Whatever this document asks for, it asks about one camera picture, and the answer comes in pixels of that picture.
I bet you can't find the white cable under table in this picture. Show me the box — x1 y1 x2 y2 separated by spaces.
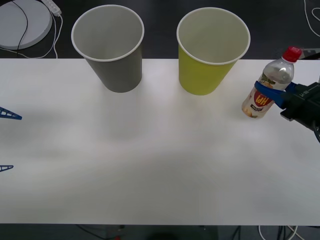
258 224 305 240

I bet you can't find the yellow-green plastic waste bin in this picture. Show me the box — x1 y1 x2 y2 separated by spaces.
176 6 251 96

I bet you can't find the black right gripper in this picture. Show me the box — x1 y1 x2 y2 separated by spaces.
254 80 320 132

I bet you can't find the clear bottle with red cap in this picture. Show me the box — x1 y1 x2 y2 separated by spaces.
241 46 303 119

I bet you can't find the round pale grey disc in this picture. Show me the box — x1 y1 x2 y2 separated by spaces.
0 0 54 50

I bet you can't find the grey marker board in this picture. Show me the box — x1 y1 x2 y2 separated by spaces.
299 47 320 60

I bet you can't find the thin white looped cable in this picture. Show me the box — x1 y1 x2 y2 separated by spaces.
303 0 320 38

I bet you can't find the thin black cable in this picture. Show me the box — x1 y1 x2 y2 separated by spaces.
9 0 29 50

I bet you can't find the white power strip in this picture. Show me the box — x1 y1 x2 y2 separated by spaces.
40 0 62 17

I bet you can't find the grey plastic waste bin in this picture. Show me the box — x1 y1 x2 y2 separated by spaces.
71 5 145 94

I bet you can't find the white power strip cable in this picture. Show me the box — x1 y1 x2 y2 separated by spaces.
0 14 64 60

